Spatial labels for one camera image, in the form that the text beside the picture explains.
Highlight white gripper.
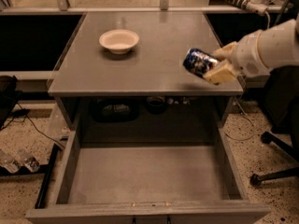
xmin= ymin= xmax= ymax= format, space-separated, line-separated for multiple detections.
xmin=203 ymin=30 xmax=270 ymax=84

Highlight blue pepsi can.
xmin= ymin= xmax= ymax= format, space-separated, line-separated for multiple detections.
xmin=183 ymin=48 xmax=220 ymax=77

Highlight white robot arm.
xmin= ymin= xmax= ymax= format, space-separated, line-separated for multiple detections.
xmin=203 ymin=19 xmax=299 ymax=84

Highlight open grey top drawer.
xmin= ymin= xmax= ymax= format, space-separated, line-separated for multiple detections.
xmin=26 ymin=130 xmax=270 ymax=224

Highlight white power strip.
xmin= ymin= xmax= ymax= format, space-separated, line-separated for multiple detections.
xmin=225 ymin=0 xmax=267 ymax=16

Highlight grey cabinet counter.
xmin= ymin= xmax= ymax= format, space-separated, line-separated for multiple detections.
xmin=47 ymin=11 xmax=245 ymax=129

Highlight black office chair base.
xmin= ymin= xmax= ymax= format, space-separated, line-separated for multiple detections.
xmin=249 ymin=103 xmax=299 ymax=188

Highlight white bowl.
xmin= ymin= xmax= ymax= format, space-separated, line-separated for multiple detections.
xmin=99 ymin=29 xmax=139 ymax=54

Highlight black metal stand base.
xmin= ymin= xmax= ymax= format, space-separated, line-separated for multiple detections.
xmin=0 ymin=141 xmax=62 ymax=209

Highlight clear plastic bottle right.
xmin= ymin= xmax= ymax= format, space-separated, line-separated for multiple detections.
xmin=17 ymin=149 xmax=40 ymax=173

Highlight clear plastic bottle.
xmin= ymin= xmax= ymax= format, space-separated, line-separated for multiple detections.
xmin=0 ymin=149 xmax=21 ymax=174
xmin=17 ymin=149 xmax=40 ymax=173

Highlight clear plastic bottle left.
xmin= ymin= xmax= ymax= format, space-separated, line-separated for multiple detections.
xmin=0 ymin=149 xmax=21 ymax=174

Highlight black floor cable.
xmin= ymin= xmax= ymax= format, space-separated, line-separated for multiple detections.
xmin=0 ymin=101 xmax=66 ymax=149

